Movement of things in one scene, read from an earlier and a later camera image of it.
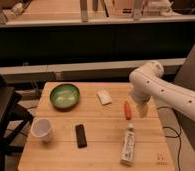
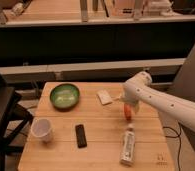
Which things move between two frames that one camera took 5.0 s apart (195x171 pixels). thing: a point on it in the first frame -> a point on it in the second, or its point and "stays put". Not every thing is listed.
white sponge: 104,97 stays put
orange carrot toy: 127,110 stays put
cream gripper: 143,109 -> 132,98
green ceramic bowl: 64,97 stays put
